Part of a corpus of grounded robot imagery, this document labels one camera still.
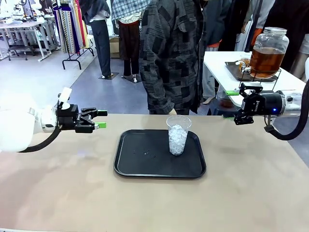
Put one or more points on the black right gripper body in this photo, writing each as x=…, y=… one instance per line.
x=263, y=104

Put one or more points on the green-tipped right gripper finger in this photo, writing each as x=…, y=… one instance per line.
x=251, y=88
x=242, y=118

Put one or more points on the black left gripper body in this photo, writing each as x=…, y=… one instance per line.
x=67, y=118

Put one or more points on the green-tipped left gripper finger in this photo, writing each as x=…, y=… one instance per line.
x=84, y=126
x=93, y=113

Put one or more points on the tall clear iced cup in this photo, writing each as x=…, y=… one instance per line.
x=178, y=140

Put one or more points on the person's right forearm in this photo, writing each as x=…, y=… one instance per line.
x=157, y=96

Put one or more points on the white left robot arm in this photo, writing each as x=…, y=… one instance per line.
x=14, y=125

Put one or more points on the person's right hand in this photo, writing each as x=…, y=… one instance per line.
x=172, y=111

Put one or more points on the silver dispenser tap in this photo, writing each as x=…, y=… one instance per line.
x=246, y=68

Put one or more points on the clear bucket with brown liquid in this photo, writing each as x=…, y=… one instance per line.
x=224, y=100

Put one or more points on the dark tray under dispenser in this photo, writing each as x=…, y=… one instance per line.
x=231, y=70

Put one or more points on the glass tea dispenser jar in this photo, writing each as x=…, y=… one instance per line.
x=268, y=55

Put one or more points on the white side table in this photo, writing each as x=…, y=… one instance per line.
x=217, y=65

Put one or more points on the brown cardboard box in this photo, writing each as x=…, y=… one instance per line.
x=114, y=47

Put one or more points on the bystander in grey top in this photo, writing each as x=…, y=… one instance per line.
x=262, y=14

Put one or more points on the bystander in dark jacket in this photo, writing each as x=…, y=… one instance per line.
x=217, y=21

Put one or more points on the mannequin in black trousers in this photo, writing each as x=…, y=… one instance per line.
x=100, y=38

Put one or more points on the black plastic serving tray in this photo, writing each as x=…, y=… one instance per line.
x=149, y=166

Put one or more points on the mannequin in plaid shirt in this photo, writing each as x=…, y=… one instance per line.
x=129, y=38

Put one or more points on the person in grey patchwork jacket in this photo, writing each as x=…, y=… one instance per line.
x=173, y=53

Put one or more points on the rack of colourful fabrics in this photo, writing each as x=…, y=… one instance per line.
x=70, y=29

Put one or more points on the white background workbench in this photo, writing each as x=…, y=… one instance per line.
x=24, y=26

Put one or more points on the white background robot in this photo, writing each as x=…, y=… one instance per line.
x=36, y=6

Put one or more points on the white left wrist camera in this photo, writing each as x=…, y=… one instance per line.
x=64, y=99

